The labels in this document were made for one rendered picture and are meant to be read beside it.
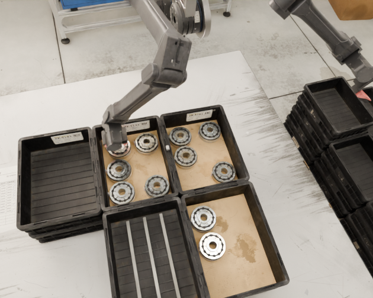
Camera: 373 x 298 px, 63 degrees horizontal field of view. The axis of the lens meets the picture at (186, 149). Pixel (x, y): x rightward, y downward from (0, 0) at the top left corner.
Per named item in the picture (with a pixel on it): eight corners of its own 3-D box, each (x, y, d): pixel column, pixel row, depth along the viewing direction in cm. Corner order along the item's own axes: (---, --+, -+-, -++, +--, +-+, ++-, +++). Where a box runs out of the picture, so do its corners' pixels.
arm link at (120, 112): (186, 63, 85) (151, 57, 79) (188, 83, 84) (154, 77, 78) (125, 111, 120) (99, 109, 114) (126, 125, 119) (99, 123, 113)
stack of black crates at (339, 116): (280, 123, 237) (304, 84, 198) (314, 115, 243) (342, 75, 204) (306, 168, 218) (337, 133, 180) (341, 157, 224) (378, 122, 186)
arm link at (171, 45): (203, 47, 78) (170, 39, 73) (182, 90, 86) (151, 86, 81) (148, -23, 104) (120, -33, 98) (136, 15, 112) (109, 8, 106)
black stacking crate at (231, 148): (160, 129, 148) (159, 115, 138) (217, 119, 153) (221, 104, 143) (179, 205, 129) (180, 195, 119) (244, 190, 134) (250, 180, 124)
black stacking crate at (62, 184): (29, 152, 138) (18, 139, 128) (96, 140, 143) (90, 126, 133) (29, 238, 119) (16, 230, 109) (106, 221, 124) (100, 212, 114)
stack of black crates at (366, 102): (325, 112, 245) (339, 93, 225) (356, 104, 251) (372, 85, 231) (353, 154, 227) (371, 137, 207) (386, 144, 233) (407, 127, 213)
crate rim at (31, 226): (20, 141, 130) (18, 138, 127) (92, 128, 135) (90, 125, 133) (18, 232, 110) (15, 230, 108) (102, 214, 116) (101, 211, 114)
